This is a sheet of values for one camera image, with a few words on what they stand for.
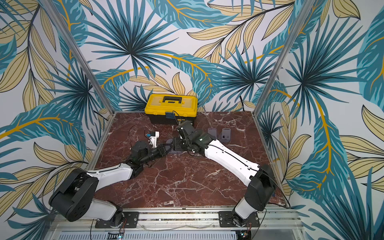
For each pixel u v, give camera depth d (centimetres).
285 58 86
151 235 70
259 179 43
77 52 84
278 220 76
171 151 76
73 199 42
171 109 100
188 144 57
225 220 74
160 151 73
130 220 73
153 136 77
